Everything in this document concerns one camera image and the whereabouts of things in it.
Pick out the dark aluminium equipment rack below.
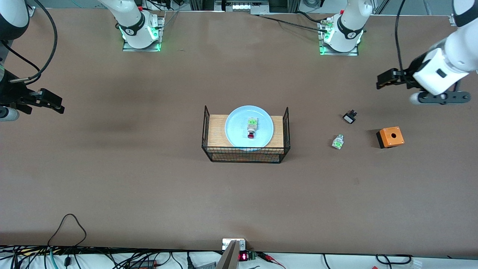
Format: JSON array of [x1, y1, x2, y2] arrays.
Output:
[[189, 0, 300, 15]]

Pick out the wooden shelf board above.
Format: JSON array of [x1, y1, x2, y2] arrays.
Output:
[[208, 115, 284, 148]]

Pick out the black power adapter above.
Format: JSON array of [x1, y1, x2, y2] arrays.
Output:
[[129, 259, 158, 269]]

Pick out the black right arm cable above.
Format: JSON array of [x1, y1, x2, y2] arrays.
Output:
[[0, 0, 58, 85]]

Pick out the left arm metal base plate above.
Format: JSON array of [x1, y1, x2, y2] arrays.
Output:
[[318, 18, 360, 56]]

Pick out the light blue round plate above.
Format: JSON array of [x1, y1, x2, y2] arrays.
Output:
[[225, 105, 274, 149]]

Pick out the small metal mounting bracket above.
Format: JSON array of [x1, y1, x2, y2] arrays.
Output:
[[222, 238, 246, 251]]

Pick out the oval coiled black cable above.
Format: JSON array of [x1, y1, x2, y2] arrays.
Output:
[[375, 254, 413, 265]]

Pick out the grey camera mount pole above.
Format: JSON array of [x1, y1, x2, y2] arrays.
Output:
[[215, 240, 239, 269]]

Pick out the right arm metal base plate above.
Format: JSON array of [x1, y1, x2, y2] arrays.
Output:
[[122, 15, 165, 52]]

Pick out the red push button switch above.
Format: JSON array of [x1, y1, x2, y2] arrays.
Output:
[[246, 117, 259, 139]]

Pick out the looped thin black cable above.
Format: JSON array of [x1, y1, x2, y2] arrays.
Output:
[[47, 214, 87, 249]]

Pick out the black wire basket rack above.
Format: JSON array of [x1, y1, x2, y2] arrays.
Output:
[[202, 106, 291, 164]]

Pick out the long black table cable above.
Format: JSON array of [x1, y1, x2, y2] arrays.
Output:
[[251, 13, 331, 34]]

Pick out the red clip test leads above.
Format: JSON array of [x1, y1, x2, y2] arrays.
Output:
[[257, 252, 287, 269]]

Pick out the orange button enclosure box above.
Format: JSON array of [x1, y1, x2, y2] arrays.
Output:
[[376, 126, 405, 149]]

